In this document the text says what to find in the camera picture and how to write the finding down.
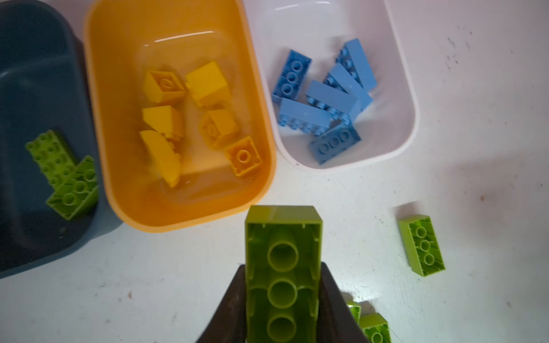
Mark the white plastic bin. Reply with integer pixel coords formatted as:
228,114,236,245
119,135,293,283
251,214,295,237
244,1,419,173

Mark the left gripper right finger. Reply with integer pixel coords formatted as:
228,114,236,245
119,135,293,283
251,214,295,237
316,262,369,343

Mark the green lego plate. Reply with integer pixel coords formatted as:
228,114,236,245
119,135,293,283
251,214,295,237
25,130,77,191

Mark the blue lego brick lone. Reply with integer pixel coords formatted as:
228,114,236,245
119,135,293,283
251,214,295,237
277,98,332,136

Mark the yellow lego brick long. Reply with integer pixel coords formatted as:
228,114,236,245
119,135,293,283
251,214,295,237
140,130,181,188

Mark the green lego brick bottom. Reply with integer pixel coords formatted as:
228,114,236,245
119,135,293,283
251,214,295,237
359,313,391,343

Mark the green lego brick low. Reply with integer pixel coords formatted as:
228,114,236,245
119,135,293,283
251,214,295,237
347,301,362,324

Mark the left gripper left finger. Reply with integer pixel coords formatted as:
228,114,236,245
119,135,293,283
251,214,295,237
196,264,247,343

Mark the yellow lego brick mid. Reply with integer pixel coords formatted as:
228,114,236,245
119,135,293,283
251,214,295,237
142,105,185,141

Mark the yellow plastic bin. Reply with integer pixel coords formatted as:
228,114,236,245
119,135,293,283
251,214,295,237
84,1,276,233

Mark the dark teal plastic bin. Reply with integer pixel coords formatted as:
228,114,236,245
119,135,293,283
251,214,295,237
1,1,121,278

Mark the yellow lego brick small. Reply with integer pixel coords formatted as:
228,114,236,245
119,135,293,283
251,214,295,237
143,71,186,105

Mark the green lego brick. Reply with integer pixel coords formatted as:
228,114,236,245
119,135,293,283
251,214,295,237
359,313,391,343
245,205,323,342
46,155,99,221
397,215,445,277

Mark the yellow lego brick top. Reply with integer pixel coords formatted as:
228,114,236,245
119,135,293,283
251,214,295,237
224,136,262,177

